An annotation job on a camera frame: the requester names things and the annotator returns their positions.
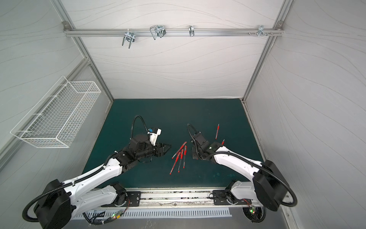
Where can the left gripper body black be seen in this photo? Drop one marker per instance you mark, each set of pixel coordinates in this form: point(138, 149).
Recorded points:
point(156, 149)

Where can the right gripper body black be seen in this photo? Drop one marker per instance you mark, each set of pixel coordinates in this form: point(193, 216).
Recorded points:
point(197, 146)

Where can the white slotted cable duct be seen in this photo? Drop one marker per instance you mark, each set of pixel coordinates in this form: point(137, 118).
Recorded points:
point(178, 213)

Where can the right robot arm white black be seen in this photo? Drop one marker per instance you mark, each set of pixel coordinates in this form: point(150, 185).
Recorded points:
point(268, 186)

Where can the metal U-bolt clamp left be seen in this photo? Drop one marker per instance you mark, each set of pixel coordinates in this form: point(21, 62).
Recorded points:
point(128, 38)

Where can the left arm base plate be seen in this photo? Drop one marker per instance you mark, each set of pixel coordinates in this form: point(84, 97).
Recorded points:
point(131, 198)

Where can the metal U-bolt clamp middle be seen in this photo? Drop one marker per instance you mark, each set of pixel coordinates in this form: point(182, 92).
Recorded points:
point(157, 31)

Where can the metal bolt clamp right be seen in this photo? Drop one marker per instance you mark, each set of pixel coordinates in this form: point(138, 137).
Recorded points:
point(260, 32)

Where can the aluminium crossbar rail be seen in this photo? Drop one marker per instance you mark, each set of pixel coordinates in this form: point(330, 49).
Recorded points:
point(169, 32)

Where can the small metal bracket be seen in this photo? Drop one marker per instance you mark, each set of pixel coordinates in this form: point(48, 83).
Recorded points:
point(191, 31)

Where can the green table mat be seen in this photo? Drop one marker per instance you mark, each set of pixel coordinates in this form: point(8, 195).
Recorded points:
point(129, 117)

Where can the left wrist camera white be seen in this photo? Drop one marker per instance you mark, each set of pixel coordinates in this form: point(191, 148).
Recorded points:
point(153, 134)

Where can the white wire basket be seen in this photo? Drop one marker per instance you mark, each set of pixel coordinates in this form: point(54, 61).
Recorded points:
point(57, 118)

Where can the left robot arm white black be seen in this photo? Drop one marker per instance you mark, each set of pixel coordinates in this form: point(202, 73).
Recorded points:
point(62, 201)

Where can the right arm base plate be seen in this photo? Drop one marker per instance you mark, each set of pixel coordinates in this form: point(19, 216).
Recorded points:
point(224, 197)

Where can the metal u-bolt clamp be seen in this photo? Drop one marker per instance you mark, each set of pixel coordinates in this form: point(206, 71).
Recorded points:
point(157, 31)
point(128, 38)

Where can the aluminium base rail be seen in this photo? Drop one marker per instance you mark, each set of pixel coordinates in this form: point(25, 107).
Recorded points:
point(152, 198)

